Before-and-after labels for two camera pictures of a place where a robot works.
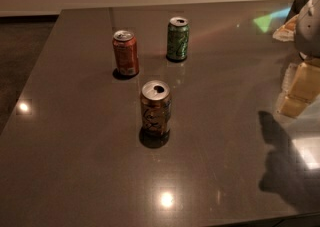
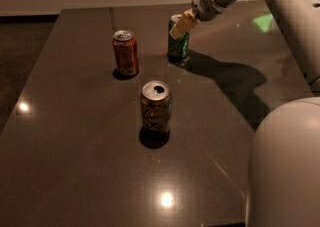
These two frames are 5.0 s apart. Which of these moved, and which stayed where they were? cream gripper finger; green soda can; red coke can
Moved: cream gripper finger
Stayed: red coke can; green soda can
